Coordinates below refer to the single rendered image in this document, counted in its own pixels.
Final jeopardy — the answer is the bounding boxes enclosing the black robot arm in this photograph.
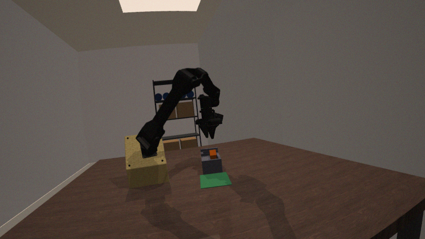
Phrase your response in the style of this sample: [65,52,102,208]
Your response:
[136,67,220,158]

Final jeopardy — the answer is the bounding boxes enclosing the orange l-shaped part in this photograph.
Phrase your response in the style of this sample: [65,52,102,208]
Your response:
[210,150,216,159]

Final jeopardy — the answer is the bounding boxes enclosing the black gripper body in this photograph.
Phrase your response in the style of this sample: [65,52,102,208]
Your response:
[195,107,222,126]

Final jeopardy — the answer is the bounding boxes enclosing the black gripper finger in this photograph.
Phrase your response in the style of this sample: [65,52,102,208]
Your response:
[199,124,209,138]
[206,124,219,139]

